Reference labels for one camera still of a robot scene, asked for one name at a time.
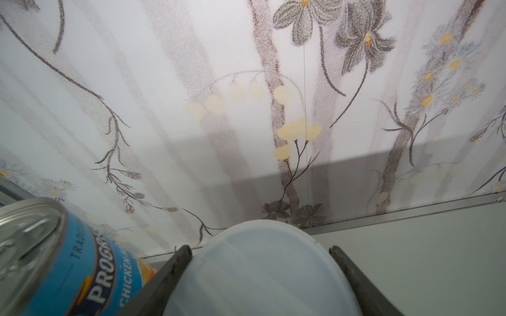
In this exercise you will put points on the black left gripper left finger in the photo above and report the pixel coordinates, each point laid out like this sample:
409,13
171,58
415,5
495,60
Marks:
153,297

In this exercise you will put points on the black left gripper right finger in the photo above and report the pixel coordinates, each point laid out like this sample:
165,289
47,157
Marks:
370,299

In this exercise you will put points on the blue labelled tall can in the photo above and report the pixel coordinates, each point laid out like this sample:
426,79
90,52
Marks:
53,263

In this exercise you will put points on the white lid yellow-orange can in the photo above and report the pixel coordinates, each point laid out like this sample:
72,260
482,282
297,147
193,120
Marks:
263,267

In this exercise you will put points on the grey metal cabinet box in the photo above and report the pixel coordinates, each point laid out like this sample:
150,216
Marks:
450,263

